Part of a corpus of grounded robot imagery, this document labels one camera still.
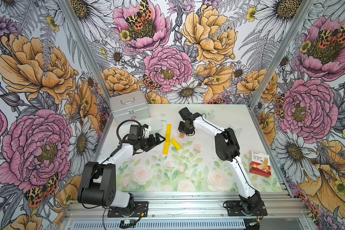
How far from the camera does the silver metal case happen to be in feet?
3.37

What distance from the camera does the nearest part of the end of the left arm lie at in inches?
28.1

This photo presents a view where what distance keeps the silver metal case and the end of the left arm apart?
0.84ft

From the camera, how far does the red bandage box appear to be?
33.5 inches

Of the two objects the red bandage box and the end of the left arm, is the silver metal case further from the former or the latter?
the red bandage box
